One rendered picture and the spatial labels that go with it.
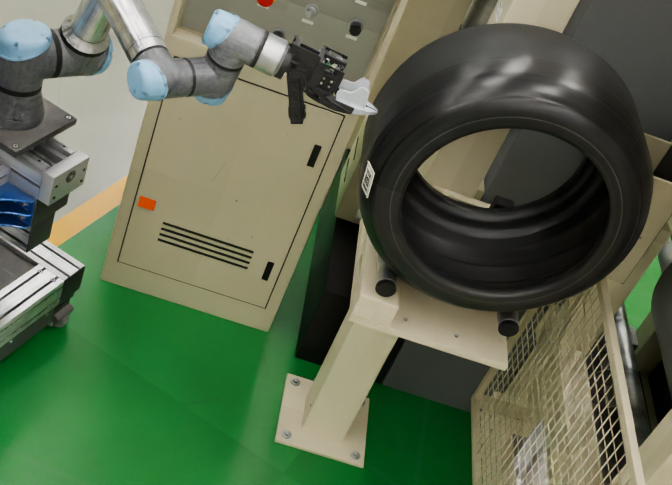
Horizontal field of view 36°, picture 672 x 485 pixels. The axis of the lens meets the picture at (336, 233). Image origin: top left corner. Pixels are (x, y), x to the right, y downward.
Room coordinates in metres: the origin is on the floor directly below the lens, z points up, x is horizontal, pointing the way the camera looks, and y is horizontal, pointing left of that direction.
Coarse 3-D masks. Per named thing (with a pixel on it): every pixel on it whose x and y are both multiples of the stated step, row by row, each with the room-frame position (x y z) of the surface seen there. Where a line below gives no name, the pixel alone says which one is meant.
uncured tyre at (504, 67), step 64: (448, 64) 1.77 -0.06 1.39; (512, 64) 1.74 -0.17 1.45; (576, 64) 1.81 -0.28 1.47; (384, 128) 1.69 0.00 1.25; (448, 128) 1.66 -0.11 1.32; (512, 128) 1.67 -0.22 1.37; (576, 128) 1.69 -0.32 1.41; (640, 128) 1.81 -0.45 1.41; (384, 192) 1.65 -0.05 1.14; (576, 192) 1.99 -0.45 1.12; (640, 192) 1.74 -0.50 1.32; (384, 256) 1.68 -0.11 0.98; (448, 256) 1.87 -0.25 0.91; (512, 256) 1.92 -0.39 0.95; (576, 256) 1.87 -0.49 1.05
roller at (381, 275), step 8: (384, 264) 1.73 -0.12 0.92; (384, 272) 1.71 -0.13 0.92; (392, 272) 1.71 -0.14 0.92; (376, 280) 1.69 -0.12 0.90; (384, 280) 1.68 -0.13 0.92; (392, 280) 1.69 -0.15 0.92; (376, 288) 1.68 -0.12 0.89; (384, 288) 1.68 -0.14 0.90; (392, 288) 1.68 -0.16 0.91; (384, 296) 1.68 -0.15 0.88
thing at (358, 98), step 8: (360, 88) 1.73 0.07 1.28; (336, 96) 1.72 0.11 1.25; (344, 96) 1.73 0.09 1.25; (352, 96) 1.73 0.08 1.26; (360, 96) 1.73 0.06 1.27; (352, 104) 1.73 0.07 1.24; (360, 104) 1.73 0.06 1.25; (352, 112) 1.72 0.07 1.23; (360, 112) 1.73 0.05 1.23; (368, 112) 1.74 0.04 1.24; (376, 112) 1.75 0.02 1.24
